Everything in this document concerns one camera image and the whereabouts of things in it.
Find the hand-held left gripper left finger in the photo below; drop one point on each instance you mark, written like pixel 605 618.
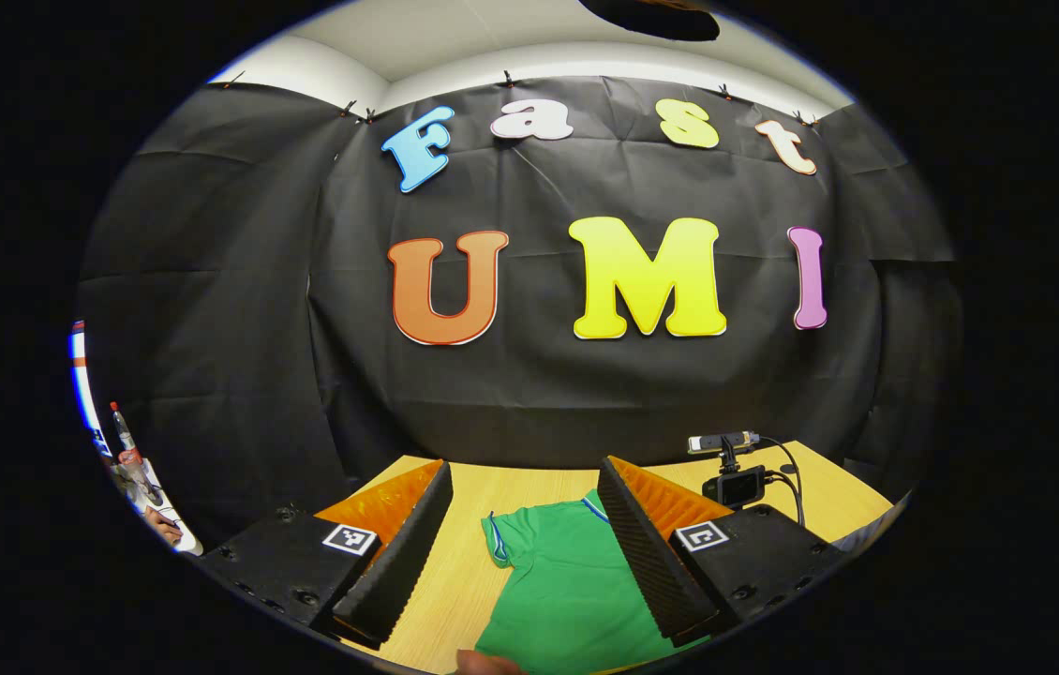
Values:
pixel 398 572

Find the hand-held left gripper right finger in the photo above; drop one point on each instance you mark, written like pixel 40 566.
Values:
pixel 651 562

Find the green T-shirt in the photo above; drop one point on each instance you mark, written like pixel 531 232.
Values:
pixel 567 591

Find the grey bar-shaped device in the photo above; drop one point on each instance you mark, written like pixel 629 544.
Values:
pixel 722 442

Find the black backdrop cloth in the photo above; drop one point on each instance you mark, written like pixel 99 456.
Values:
pixel 539 394

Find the red-capped bottle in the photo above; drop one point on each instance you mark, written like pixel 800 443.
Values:
pixel 122 431

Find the row of black cloth clips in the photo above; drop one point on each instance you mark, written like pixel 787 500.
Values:
pixel 508 78

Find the small black camera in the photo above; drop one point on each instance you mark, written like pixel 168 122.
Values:
pixel 734 487

